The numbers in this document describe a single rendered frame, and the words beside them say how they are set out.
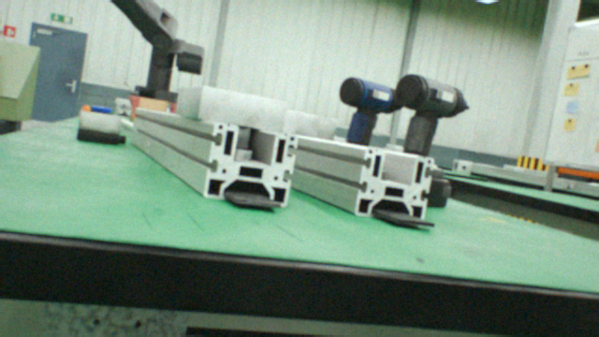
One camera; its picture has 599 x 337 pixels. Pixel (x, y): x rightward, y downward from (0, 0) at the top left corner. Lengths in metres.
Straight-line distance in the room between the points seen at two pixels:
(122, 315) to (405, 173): 0.42
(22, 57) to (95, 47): 10.79
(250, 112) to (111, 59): 11.79
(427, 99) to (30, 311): 0.71
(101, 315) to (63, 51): 12.08
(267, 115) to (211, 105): 0.07
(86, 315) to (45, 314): 0.03
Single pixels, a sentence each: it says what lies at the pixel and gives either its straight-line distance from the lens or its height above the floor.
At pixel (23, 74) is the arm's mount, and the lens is 1.71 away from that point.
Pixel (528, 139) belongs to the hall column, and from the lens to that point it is 9.55.
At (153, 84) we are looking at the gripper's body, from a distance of 1.49.
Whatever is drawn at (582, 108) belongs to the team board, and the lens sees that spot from 4.52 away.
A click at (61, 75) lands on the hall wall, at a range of 12.52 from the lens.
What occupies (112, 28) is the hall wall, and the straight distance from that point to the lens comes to 12.57.
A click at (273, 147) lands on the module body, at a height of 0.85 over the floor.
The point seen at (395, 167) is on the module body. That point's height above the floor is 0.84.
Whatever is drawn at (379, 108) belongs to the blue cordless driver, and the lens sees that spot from 1.25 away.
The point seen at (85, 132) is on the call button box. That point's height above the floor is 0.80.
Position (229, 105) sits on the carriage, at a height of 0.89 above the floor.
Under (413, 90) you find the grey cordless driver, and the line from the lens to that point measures 1.01.
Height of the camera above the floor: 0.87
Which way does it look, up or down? 3 degrees down
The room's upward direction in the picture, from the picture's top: 10 degrees clockwise
